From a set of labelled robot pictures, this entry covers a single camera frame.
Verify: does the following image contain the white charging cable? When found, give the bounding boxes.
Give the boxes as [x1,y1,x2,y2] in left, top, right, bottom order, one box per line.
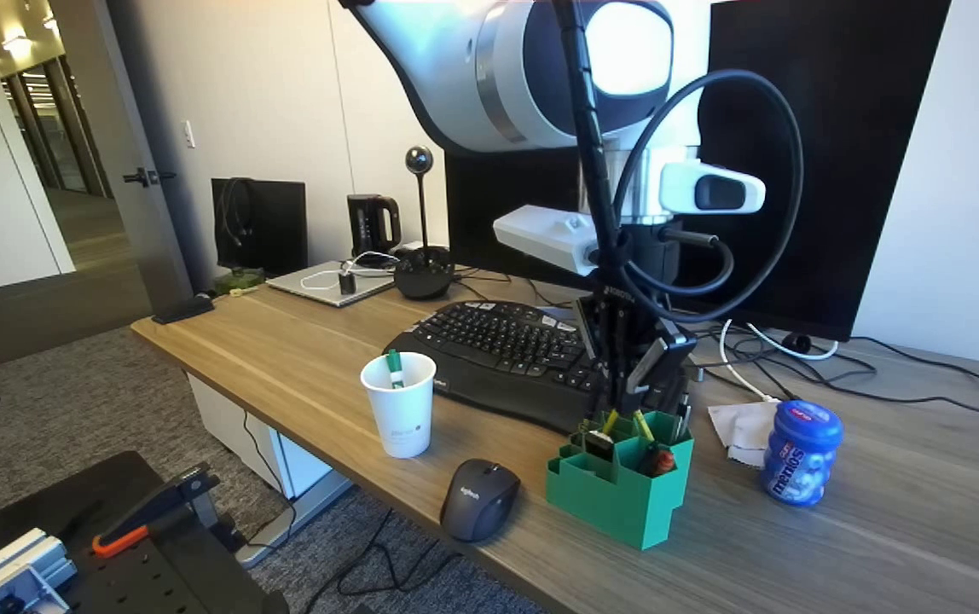
[305,248,402,287]

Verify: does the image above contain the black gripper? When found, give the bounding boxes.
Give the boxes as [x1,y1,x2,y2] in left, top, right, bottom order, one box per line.
[578,287,704,423]

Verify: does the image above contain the silver laptop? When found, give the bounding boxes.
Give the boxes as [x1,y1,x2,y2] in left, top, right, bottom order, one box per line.
[264,256,400,312]

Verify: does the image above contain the green flat object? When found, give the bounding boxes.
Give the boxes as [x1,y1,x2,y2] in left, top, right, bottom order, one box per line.
[213,266,269,298]

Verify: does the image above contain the silver wrist camera bar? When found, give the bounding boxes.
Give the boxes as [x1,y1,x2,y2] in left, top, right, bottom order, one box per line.
[490,200,603,281]

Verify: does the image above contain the white paper tissue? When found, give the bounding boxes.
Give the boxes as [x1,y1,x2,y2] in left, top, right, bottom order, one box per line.
[704,397,782,471]

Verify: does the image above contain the black computer mouse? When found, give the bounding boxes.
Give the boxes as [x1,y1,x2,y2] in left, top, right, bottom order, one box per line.
[437,458,523,546]

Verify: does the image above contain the grey door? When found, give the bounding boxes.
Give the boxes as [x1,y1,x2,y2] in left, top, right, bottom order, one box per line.
[49,0,205,322]

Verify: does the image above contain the black computer keyboard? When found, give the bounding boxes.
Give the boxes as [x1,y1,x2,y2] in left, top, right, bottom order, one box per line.
[381,298,629,435]

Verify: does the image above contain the black perforated board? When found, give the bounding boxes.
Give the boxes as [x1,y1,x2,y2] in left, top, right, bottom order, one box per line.
[0,450,288,614]

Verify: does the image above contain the black electric kettle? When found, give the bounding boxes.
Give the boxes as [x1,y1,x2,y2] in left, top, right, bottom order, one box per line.
[344,191,402,260]

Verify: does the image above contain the white usb cable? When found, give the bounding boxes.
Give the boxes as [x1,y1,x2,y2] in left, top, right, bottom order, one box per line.
[718,315,848,408]

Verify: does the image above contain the black computer monitor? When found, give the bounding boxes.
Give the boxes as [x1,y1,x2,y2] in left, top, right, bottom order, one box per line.
[448,0,954,346]

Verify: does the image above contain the black flat panel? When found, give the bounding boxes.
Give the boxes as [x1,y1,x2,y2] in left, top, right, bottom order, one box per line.
[207,174,312,281]

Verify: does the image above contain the black webcam on stand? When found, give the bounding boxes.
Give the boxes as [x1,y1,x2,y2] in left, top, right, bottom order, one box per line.
[392,142,461,304]

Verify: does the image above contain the black desk cables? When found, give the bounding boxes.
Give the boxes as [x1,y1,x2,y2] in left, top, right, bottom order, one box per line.
[688,322,979,420]

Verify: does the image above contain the blue gum jar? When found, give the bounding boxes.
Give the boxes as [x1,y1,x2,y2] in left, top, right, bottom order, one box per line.
[760,397,848,508]

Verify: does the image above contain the green honeycomb pencil holder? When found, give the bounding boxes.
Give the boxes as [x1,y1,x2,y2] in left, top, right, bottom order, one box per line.
[543,406,700,555]

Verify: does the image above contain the black floor cables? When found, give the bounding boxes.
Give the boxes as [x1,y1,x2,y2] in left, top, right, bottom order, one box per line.
[239,413,485,603]

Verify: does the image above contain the black robot cable hose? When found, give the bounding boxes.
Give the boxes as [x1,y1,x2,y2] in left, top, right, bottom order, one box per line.
[554,0,809,329]

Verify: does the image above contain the white paper cup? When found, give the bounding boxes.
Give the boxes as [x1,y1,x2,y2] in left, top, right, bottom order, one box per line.
[357,349,439,462]

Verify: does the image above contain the black clamp orange handle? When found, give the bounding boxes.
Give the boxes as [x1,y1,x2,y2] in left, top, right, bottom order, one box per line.
[88,465,227,562]

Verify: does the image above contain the white drawer cabinet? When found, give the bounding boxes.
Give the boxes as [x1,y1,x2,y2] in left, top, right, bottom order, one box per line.
[185,373,343,505]

